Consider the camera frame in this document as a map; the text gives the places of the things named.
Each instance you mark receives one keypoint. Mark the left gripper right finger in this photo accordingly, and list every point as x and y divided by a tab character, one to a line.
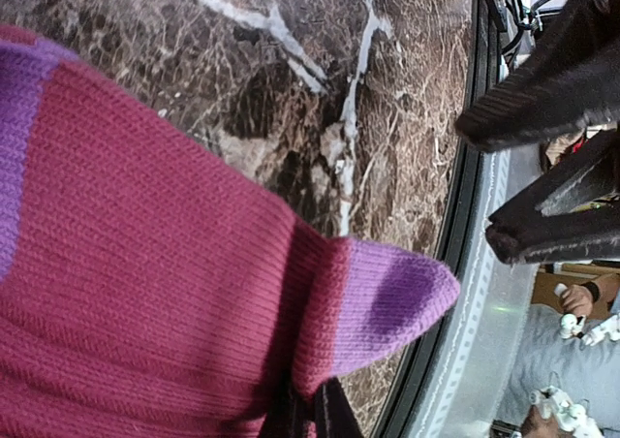
333	415

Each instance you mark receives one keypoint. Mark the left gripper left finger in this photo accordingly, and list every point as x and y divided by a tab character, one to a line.
288	417

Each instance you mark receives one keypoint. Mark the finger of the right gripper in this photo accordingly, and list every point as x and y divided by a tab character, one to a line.
568	83
546	222

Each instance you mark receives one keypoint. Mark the magenta purple sock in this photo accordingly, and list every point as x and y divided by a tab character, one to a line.
150	290

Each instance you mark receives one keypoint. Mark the white cable duct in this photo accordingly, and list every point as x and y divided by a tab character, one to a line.
476	359

